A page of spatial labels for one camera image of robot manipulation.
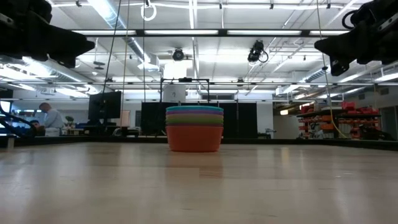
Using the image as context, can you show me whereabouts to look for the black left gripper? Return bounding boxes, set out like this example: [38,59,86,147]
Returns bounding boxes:
[0,0,96,69]

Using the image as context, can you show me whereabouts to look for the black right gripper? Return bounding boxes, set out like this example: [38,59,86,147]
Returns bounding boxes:
[314,0,398,77]

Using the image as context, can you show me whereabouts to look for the teal plastic bowl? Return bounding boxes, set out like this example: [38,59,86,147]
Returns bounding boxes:
[165,105,224,112]

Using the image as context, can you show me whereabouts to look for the purple plastic bowl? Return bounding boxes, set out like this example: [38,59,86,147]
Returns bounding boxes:
[165,110,224,116]

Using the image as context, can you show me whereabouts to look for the green plastic bowl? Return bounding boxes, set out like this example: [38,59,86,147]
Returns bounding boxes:
[165,117,224,124]

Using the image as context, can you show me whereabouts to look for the orange plastic bowl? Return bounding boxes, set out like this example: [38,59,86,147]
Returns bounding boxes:
[165,124,224,153]

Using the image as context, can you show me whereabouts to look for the shelf with red bins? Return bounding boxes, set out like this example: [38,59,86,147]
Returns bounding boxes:
[296,101,382,139]

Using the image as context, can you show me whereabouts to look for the black computer monitor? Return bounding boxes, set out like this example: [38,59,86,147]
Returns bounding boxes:
[87,90,123,126]

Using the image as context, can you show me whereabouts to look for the small potted plant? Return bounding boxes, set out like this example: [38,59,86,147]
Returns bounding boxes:
[64,115,76,130]

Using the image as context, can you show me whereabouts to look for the person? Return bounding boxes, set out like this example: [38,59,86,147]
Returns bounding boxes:
[29,119,45,136]
[38,102,65,137]

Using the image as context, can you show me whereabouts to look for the black partition panels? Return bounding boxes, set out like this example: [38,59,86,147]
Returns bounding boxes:
[141,101,259,139]

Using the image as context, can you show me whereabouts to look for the thin yellowish hanging cable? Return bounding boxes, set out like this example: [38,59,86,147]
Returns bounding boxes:
[315,0,348,139]

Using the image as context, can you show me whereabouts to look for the black right gripper cable loop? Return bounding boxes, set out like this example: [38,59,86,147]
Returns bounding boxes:
[341,9,359,30]

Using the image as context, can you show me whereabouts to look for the thick black hanging cable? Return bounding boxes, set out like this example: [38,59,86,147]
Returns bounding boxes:
[102,0,123,93]

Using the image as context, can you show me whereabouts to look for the thin black hanging cable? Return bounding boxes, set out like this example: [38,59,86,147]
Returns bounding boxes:
[119,0,131,128]

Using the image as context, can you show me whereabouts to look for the black overhead camera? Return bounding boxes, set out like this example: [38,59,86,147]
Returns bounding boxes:
[247,39,269,63]

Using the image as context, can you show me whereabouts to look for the white coiled cable ring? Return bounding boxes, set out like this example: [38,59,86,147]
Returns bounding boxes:
[140,0,157,22]

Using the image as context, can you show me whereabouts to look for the black curved cable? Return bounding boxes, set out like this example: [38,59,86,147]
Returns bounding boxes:
[0,102,39,138]

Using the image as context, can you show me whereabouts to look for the black table edge rail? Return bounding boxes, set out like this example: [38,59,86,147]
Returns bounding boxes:
[0,135,398,152]

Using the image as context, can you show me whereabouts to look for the round black ceiling camera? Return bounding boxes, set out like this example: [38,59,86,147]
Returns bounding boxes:
[172,47,186,62]

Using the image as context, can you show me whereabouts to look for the white box behind frame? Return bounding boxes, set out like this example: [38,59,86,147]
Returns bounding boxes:
[162,84,187,103]

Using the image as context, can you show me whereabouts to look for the overhead light bar frame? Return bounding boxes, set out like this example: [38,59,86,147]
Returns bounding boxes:
[71,28,351,39]

